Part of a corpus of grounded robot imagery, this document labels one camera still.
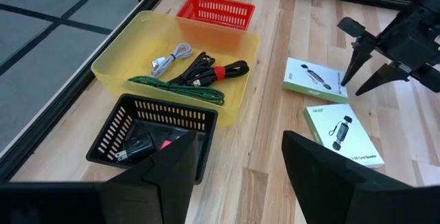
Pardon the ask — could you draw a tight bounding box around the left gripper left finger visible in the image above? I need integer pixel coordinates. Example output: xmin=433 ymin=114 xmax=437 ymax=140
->
xmin=99 ymin=129 xmax=200 ymax=224

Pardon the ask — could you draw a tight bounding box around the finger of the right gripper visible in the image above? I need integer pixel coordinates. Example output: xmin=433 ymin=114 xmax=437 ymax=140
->
xmin=336 ymin=16 xmax=377 ymax=87
xmin=354 ymin=62 xmax=410 ymax=97

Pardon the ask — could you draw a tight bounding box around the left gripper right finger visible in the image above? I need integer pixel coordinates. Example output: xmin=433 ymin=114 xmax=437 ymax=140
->
xmin=281 ymin=130 xmax=412 ymax=224

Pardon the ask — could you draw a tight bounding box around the black wall charger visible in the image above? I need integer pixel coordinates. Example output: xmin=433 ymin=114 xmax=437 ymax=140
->
xmin=114 ymin=132 xmax=157 ymax=165

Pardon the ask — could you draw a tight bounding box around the white Acer card reader box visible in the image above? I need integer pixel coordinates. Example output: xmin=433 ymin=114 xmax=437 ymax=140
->
xmin=302 ymin=102 xmax=386 ymax=169
xmin=282 ymin=56 xmax=349 ymax=104

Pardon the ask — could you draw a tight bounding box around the green black braided cable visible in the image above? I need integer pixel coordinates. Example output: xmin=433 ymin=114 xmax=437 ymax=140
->
xmin=127 ymin=75 xmax=226 ymax=107

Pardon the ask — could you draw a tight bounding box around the black cable bundle red strap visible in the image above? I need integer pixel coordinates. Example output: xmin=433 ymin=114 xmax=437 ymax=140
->
xmin=168 ymin=51 xmax=250 ymax=89

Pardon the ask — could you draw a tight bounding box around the white braided USB cable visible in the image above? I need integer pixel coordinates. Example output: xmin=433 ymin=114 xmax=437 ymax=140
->
xmin=149 ymin=42 xmax=195 ymax=78

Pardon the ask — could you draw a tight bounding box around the yellow plastic bin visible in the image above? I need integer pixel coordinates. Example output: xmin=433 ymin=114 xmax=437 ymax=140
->
xmin=90 ymin=10 xmax=261 ymax=127

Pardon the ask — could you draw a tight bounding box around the black plastic basket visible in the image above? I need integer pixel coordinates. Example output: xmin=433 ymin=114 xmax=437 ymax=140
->
xmin=85 ymin=93 xmax=219 ymax=186

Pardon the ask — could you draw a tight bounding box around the red plastic basket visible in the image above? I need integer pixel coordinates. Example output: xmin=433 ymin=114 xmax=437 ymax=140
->
xmin=175 ymin=0 xmax=256 ymax=32

